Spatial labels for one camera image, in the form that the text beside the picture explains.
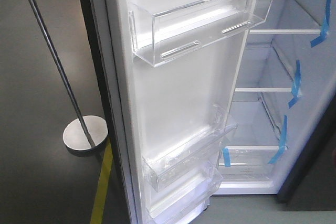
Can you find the silver stand with round base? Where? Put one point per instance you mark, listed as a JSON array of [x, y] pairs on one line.
[[86, 132]]

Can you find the dark grey fridge body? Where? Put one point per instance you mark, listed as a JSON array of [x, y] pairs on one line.
[[285, 94]]

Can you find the clear door bin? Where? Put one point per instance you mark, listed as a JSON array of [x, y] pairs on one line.
[[177, 200], [166, 170], [163, 30]]

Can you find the clear crisper drawer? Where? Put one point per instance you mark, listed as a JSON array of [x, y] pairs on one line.
[[247, 160]]

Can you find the open fridge door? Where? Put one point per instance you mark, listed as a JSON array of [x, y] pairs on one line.
[[150, 110]]

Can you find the clear middle door bin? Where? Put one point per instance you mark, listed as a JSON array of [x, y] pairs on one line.
[[166, 170]]

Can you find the clear upper door bin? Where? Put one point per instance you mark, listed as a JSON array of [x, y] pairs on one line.
[[163, 30]]

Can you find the clear lower door bin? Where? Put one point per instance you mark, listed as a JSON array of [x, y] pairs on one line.
[[177, 200]]

